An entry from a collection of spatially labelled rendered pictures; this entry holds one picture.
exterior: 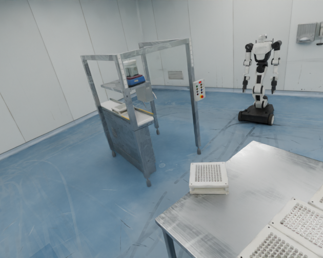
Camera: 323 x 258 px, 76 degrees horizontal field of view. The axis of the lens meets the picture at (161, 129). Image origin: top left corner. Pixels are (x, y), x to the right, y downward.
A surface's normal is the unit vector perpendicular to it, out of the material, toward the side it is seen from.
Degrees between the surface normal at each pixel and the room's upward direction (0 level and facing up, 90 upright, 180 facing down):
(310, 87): 90
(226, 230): 0
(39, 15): 90
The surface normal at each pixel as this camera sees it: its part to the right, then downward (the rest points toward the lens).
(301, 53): -0.62, 0.44
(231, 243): -0.16, -0.89
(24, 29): 0.77, 0.16
